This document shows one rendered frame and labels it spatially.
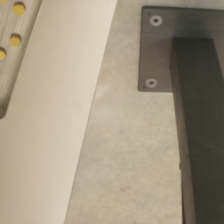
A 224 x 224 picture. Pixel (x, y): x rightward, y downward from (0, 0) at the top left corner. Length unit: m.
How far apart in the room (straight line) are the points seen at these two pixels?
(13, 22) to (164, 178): 1.43
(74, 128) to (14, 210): 0.17
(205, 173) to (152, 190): 0.87
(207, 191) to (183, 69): 0.40
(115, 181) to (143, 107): 0.38
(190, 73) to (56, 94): 0.80
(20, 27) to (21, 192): 0.24
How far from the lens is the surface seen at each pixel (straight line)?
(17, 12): 0.42
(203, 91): 1.20
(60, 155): 0.54
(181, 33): 1.38
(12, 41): 0.44
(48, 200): 0.61
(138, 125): 1.61
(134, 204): 1.93
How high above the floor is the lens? 1.16
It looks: 48 degrees down
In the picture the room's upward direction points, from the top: 178 degrees counter-clockwise
